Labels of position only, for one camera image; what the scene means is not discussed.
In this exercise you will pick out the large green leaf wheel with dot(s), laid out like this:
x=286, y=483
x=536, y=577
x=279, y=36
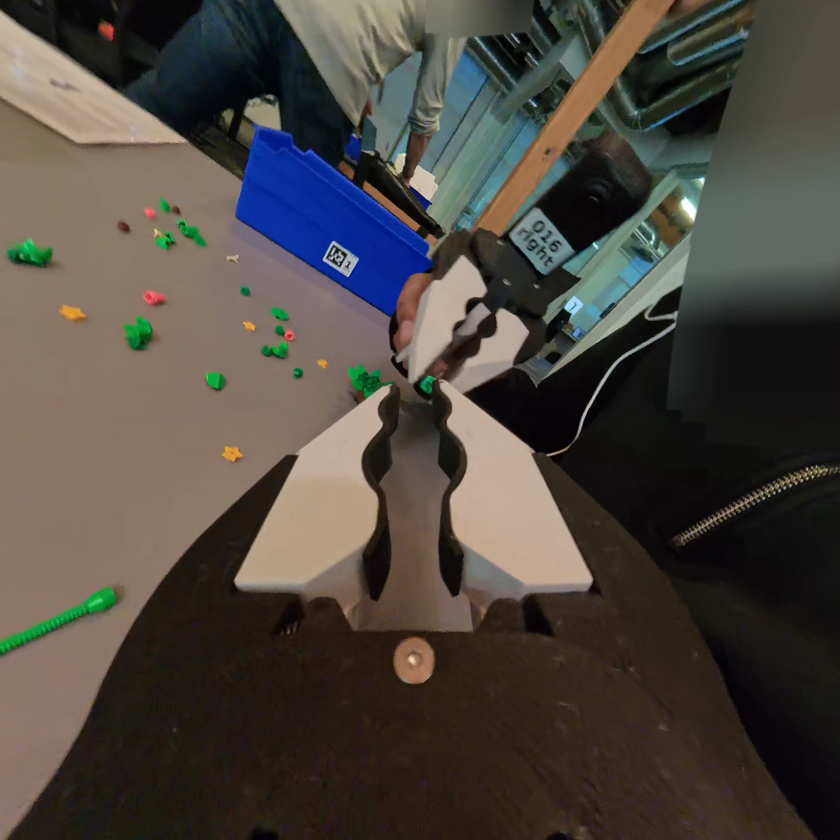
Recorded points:
x=364, y=380

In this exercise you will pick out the person's right hand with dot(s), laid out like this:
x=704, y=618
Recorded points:
x=410, y=305

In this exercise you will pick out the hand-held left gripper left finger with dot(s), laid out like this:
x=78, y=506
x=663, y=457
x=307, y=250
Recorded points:
x=315, y=512

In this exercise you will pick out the small red object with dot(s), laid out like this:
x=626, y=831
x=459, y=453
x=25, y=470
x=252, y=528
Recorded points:
x=105, y=29

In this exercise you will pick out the green toy leaf cluster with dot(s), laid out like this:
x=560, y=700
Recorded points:
x=29, y=253
x=138, y=333

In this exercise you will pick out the printed paper sheet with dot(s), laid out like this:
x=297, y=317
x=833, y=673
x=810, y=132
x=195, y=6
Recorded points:
x=52, y=85

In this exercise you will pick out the white box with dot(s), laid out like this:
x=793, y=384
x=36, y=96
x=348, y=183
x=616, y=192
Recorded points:
x=423, y=180

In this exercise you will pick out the blue storage bin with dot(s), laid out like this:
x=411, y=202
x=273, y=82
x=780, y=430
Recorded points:
x=295, y=203

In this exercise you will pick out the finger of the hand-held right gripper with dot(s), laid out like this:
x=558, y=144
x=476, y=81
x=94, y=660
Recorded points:
x=499, y=354
x=436, y=315

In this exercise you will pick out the silver ventilation ducts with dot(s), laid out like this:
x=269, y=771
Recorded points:
x=695, y=46

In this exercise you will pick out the green toy stalk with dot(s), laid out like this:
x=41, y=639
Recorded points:
x=59, y=620

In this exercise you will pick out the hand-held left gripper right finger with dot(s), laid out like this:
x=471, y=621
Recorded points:
x=512, y=518

